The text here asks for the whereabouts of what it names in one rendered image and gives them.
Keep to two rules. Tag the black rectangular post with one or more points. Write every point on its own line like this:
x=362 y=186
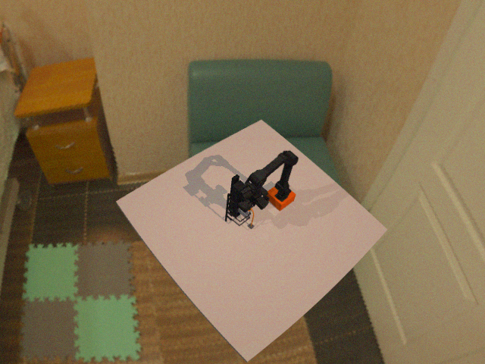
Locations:
x=237 y=185

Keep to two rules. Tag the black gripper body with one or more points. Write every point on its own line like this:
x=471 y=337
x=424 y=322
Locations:
x=245 y=206

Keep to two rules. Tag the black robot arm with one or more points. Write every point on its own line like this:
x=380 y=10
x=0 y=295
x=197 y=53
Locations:
x=259 y=177

